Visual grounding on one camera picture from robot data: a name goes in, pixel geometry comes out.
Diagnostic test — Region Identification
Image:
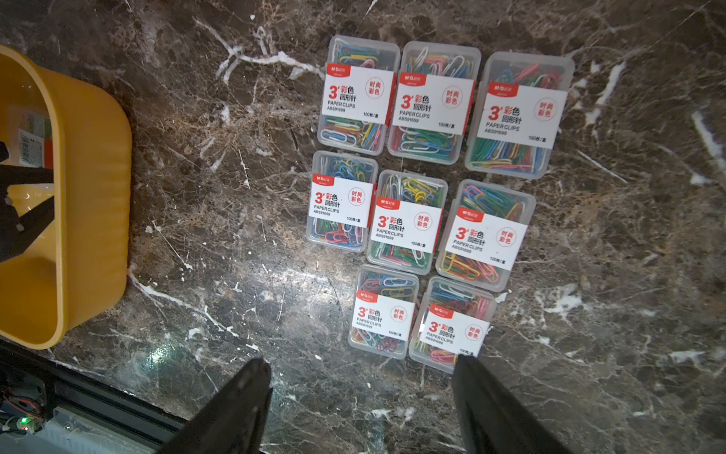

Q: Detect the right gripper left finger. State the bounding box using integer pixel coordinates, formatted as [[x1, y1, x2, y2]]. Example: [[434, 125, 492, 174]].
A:
[[158, 358, 272, 454]]

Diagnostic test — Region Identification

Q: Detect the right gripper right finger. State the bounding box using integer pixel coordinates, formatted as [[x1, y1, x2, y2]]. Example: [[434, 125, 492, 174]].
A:
[[452, 356, 569, 454]]

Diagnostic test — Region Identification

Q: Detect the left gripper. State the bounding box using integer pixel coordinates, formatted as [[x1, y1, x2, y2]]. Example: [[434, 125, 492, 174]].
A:
[[1, 166, 55, 262]]

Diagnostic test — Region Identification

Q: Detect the paper clip box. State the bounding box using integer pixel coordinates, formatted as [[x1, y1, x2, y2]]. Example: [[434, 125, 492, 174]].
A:
[[317, 35, 401, 156], [306, 151, 379, 253], [347, 265, 420, 359], [7, 105, 54, 169], [408, 277, 497, 374], [387, 41, 482, 166], [464, 51, 575, 180], [366, 169, 448, 276], [436, 179, 536, 292]]

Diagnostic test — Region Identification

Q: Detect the yellow storage tray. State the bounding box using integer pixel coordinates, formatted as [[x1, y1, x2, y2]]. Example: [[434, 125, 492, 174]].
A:
[[1, 47, 132, 350]]

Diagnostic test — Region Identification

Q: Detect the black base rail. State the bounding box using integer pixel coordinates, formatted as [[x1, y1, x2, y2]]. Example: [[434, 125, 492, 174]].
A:
[[1, 342, 190, 453]]

